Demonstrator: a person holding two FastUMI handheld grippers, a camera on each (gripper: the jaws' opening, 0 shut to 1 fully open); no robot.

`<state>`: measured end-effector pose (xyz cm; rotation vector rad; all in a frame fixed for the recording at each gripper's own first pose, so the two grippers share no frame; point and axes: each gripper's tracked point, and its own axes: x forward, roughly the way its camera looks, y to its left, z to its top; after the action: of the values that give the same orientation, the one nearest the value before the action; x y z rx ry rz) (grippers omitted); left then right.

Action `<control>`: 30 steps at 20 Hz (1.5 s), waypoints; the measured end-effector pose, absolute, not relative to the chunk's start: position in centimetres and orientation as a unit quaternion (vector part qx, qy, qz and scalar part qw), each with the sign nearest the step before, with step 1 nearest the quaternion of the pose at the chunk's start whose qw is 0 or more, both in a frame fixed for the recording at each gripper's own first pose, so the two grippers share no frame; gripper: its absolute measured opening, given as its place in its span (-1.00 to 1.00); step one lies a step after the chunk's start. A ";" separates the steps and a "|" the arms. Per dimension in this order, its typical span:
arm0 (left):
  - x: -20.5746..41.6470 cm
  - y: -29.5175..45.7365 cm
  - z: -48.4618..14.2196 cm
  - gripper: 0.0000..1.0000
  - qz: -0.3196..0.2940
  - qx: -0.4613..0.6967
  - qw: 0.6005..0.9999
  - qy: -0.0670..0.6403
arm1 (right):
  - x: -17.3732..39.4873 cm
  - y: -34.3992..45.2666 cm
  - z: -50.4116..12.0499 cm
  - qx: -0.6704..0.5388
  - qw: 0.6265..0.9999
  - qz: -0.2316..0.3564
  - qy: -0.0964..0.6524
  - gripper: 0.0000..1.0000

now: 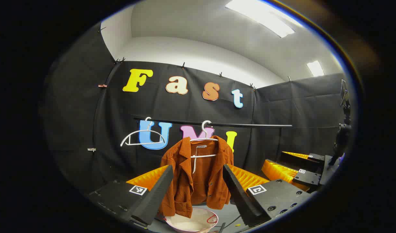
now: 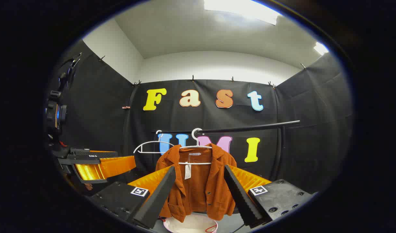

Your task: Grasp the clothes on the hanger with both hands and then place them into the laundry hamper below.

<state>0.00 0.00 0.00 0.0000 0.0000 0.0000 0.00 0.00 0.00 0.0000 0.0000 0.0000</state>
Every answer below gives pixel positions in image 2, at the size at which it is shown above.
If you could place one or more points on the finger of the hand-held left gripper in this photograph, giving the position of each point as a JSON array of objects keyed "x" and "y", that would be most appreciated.
[{"x": 113, "y": 166}]

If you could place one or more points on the large ceiling light panel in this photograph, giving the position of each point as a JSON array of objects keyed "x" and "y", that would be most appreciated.
[{"x": 240, "y": 8}]

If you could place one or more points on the bare white plastic hanger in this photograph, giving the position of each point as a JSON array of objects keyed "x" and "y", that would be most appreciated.
[{"x": 149, "y": 152}]

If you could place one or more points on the black backdrop cloth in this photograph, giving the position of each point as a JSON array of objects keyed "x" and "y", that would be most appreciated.
[{"x": 97, "y": 106}]

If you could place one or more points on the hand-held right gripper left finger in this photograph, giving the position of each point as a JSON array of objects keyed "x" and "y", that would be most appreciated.
[{"x": 159, "y": 197}]

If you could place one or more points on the white laundry hamper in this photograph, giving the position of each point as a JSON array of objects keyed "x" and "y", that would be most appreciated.
[{"x": 191, "y": 225}]

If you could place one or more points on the small ceiling light panel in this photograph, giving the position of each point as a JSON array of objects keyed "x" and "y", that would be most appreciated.
[{"x": 320, "y": 48}]

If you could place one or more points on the black clothes rack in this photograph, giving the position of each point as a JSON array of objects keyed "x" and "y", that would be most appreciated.
[{"x": 249, "y": 128}]

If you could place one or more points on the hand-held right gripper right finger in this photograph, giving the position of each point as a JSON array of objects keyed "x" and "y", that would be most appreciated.
[{"x": 241, "y": 197}]

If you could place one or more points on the white plastic clothes hanger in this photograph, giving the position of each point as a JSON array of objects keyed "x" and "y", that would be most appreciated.
[{"x": 198, "y": 146}]

